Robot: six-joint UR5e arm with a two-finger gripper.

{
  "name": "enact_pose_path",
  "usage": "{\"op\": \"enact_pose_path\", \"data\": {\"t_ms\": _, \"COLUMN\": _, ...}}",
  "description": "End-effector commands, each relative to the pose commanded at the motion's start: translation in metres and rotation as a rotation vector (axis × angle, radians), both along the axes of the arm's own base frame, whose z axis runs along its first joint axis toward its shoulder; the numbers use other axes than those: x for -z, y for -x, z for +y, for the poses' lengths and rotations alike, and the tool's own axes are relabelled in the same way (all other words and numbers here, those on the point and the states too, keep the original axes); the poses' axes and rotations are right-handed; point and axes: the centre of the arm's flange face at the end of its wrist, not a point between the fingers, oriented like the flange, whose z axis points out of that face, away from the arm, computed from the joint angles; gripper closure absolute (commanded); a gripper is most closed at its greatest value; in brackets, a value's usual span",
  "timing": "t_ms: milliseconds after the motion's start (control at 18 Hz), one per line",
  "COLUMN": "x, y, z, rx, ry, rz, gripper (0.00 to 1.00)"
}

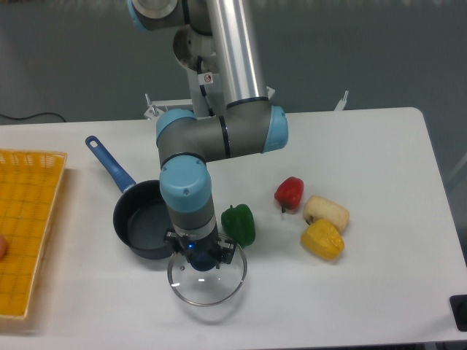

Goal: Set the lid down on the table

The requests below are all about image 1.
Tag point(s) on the beige bread loaf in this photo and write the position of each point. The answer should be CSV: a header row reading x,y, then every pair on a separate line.
x,y
318,207

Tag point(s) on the yellow bell pepper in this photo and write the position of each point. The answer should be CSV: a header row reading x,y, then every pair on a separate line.
x,y
323,239

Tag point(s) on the yellow woven basket tray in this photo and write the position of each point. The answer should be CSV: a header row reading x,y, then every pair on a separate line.
x,y
30,183

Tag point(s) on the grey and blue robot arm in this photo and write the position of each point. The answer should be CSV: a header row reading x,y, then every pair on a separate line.
x,y
223,33

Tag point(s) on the white table clamp bracket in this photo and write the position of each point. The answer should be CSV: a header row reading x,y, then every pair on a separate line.
x,y
340,106

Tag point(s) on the red bell pepper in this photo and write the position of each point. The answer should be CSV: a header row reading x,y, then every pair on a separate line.
x,y
289,194

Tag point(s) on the dark saucepan with blue handle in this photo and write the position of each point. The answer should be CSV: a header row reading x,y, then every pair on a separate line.
x,y
140,217

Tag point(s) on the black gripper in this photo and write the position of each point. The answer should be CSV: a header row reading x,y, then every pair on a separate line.
x,y
210,249

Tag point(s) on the green bell pepper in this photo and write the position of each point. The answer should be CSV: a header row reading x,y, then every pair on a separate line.
x,y
238,223

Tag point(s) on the glass lid with blue knob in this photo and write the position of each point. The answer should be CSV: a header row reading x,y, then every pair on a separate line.
x,y
212,287

